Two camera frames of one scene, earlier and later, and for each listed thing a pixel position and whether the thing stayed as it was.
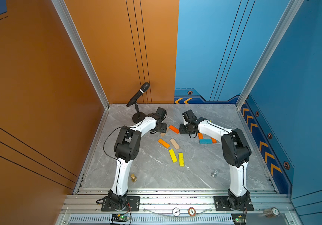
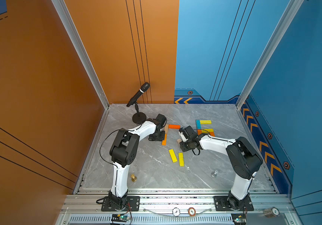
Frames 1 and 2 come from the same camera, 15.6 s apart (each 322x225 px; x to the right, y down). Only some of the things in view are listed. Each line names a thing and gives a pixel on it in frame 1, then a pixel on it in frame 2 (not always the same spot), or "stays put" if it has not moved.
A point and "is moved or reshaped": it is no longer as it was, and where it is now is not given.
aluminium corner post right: [290, 11] stays put
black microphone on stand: [139, 116] stays put
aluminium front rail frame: [272, 206] stays put
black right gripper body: [185, 129] → [186, 146]
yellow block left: [172, 155] stays put
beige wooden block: [163, 134] is moved or reshaped
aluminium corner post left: [83, 51] stays put
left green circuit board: [120, 217] stays put
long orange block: [174, 129] is moved or reshaped
